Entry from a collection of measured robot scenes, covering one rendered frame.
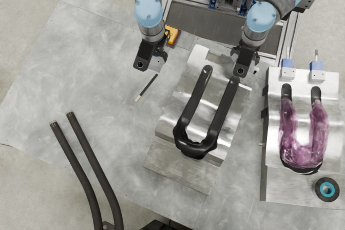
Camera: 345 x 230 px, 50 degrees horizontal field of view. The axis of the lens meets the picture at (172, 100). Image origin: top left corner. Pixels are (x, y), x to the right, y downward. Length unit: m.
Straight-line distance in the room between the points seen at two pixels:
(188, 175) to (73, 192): 1.09
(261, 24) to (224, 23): 1.18
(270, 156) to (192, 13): 1.16
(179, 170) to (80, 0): 0.83
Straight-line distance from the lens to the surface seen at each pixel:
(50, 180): 2.33
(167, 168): 1.33
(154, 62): 1.32
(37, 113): 1.54
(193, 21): 2.22
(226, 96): 1.37
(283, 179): 1.32
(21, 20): 2.70
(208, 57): 1.43
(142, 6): 1.02
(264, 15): 1.07
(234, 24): 2.23
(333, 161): 1.42
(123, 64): 1.50
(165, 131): 1.28
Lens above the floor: 2.19
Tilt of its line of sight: 75 degrees down
